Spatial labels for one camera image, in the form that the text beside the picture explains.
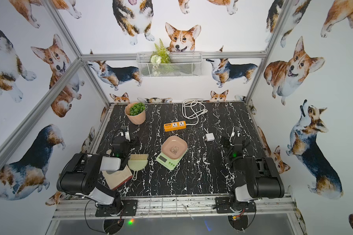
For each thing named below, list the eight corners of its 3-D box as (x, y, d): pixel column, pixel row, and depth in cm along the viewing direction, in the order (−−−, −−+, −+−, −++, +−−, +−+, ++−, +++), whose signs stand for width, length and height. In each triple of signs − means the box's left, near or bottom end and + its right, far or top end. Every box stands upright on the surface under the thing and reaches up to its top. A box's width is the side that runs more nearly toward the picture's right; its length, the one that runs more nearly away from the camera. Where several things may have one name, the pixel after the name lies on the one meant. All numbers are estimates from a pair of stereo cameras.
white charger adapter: (204, 141, 101) (205, 139, 99) (204, 135, 104) (204, 132, 102) (214, 141, 101) (214, 139, 99) (213, 135, 104) (213, 132, 102)
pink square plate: (158, 152, 96) (157, 147, 90) (173, 137, 103) (172, 132, 97) (175, 166, 90) (174, 161, 85) (189, 149, 97) (189, 143, 92)
